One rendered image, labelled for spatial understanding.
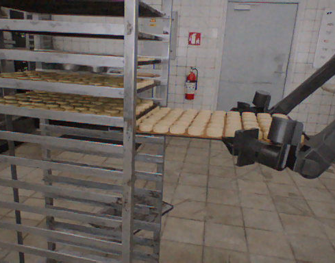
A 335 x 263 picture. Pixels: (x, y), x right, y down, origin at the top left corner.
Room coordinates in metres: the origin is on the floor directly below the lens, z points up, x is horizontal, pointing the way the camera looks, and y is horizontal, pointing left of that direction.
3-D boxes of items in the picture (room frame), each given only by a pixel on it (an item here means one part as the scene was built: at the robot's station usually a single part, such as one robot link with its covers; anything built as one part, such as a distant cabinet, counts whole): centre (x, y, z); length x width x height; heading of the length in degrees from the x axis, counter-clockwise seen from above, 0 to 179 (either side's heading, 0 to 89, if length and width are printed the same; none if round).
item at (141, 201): (2.03, 0.25, 0.02); 0.60 x 0.40 x 0.03; 143
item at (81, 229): (1.31, 0.33, 0.33); 0.64 x 0.03 x 0.03; 78
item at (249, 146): (0.72, -0.23, 1.03); 0.07 x 0.07 x 0.10; 34
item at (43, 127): (1.31, 0.33, 0.87); 0.64 x 0.03 x 0.03; 78
